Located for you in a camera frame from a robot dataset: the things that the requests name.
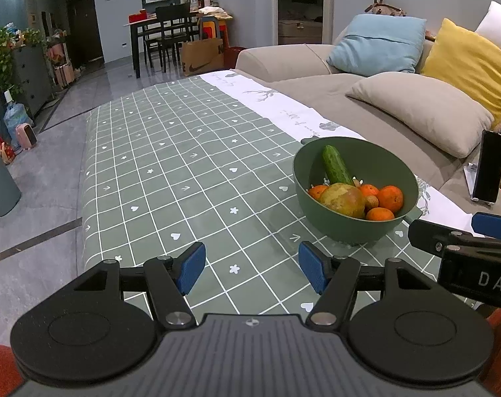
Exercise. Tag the bed with light bedding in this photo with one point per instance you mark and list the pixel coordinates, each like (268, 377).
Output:
(300, 29)

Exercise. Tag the black dining table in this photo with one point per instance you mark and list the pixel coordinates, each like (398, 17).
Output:
(138, 33)

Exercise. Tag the beige pillow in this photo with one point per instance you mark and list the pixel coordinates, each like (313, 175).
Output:
(424, 111)

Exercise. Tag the green strainer bowl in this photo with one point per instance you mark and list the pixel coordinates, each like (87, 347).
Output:
(349, 229)

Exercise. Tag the yellow pillow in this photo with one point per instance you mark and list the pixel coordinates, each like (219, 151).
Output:
(469, 62)

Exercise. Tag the white pillow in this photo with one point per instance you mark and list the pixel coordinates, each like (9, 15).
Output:
(498, 20)

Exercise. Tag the red box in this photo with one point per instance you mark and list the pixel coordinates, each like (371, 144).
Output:
(137, 17)

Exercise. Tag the green checked tablecloth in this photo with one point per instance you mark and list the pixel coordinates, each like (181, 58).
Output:
(171, 153)

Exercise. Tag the beige sofa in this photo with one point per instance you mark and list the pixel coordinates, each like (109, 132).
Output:
(300, 70)

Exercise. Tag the yellow-green mango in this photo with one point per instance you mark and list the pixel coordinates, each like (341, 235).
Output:
(343, 200)

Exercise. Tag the black smartphone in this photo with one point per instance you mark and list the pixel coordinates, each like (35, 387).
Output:
(488, 165)

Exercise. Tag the brown paper bag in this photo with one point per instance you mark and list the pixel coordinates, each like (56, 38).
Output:
(202, 56)

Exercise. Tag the blue water bottle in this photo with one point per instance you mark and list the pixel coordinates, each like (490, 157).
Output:
(14, 118)

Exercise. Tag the pink space heater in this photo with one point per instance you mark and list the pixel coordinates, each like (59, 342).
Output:
(27, 136)

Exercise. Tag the green cucumber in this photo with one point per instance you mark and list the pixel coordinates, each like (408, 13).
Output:
(336, 163)

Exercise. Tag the cluttered storage rack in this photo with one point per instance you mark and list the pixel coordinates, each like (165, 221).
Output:
(62, 60)

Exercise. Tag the grey trash bin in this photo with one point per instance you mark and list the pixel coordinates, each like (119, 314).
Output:
(0, 182)

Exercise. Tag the white phone stand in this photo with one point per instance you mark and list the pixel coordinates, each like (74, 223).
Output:
(470, 173)

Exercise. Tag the orange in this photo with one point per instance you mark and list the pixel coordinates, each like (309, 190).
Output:
(379, 214)
(369, 190)
(391, 198)
(316, 193)

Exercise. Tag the grey drawer cabinet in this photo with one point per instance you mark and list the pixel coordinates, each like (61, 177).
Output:
(33, 78)

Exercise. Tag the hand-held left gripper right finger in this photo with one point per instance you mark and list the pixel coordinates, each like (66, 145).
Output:
(312, 266)

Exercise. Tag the leafy green plant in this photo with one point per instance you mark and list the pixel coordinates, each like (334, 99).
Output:
(2, 53)

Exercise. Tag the red toy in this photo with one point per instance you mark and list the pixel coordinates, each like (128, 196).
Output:
(4, 149)

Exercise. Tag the brown kiwi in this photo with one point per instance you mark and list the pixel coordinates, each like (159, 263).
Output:
(372, 202)

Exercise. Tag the brown handbag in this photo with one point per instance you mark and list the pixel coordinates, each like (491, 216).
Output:
(385, 6)

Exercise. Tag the blue pillow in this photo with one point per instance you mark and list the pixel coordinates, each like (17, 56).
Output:
(378, 43)

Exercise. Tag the black dining chair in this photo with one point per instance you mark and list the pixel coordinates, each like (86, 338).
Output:
(173, 29)

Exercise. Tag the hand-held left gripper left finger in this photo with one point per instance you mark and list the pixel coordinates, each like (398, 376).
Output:
(191, 266)

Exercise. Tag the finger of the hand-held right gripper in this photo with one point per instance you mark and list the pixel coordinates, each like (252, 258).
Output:
(432, 235)
(494, 222)

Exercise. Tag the red yellow stool stack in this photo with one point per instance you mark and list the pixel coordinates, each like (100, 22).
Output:
(212, 29)

